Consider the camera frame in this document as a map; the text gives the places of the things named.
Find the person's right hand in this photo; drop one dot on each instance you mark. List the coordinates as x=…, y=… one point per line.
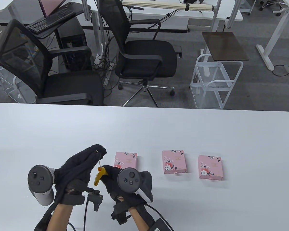
x=112, y=180

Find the person's left hand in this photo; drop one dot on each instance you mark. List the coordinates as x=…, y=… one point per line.
x=74, y=168

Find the yellow cloth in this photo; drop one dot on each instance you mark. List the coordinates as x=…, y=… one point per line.
x=98, y=176

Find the grey handheld controller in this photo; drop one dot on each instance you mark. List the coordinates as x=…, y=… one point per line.
x=130, y=180
x=39, y=179

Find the pink floral jewelry box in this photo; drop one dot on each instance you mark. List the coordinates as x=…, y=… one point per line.
x=174, y=160
x=127, y=158

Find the pink floral box sleeve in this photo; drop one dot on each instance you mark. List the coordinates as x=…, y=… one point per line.
x=210, y=167

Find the person's right forearm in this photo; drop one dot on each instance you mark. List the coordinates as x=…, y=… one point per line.
x=139, y=220

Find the black forearm sensor box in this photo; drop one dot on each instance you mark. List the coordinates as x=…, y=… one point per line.
x=160, y=225

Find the person's left forearm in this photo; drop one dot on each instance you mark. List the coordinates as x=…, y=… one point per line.
x=59, y=217

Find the black mesh office chair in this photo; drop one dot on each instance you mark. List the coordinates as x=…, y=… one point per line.
x=69, y=89

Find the black computer tower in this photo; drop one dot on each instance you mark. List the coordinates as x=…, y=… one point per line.
x=72, y=43

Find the black office chair chrome base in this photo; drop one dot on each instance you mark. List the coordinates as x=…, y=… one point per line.
x=144, y=55

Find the black keyboard tray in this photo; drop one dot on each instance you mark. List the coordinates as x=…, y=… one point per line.
x=62, y=24

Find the black keyboard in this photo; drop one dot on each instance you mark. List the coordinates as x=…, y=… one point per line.
x=48, y=21

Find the white desk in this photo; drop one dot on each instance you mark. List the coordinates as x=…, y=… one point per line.
x=279, y=26
x=21, y=9
x=202, y=14

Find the dark wooden board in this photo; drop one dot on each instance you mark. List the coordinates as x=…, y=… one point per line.
x=225, y=45

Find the distant chair base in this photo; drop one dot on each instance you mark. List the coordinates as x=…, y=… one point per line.
x=269, y=3

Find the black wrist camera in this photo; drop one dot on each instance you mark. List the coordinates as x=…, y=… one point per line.
x=96, y=199
x=120, y=215

